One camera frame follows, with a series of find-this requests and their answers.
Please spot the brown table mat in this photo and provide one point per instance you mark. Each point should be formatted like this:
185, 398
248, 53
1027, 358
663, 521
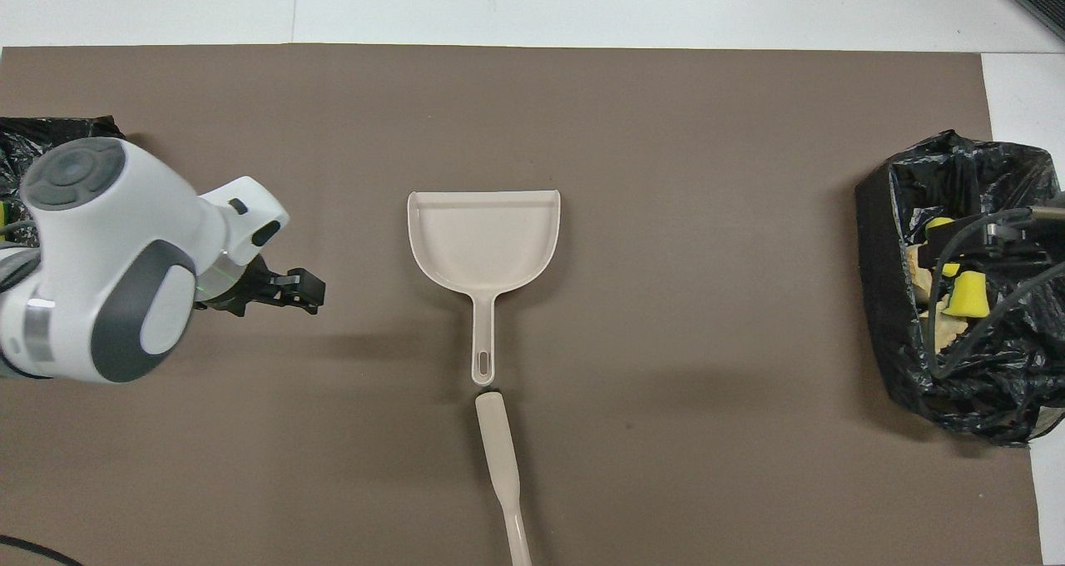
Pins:
666, 175

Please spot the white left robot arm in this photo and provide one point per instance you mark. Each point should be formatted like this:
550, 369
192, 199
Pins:
100, 241

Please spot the black trash bag bin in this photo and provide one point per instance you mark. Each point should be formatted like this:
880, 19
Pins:
50, 127
882, 300

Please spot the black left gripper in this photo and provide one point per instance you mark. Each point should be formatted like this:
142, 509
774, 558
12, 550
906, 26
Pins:
241, 287

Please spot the beige hand brush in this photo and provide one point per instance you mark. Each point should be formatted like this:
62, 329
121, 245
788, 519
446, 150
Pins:
499, 458

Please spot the torn bread piece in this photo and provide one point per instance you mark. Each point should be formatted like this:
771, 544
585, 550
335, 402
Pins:
918, 276
944, 330

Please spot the beige plastic dustpan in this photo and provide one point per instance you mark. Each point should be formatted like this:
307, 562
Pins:
482, 241

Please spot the yellow sponge piece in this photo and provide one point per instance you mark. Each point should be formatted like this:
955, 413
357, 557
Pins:
940, 225
969, 297

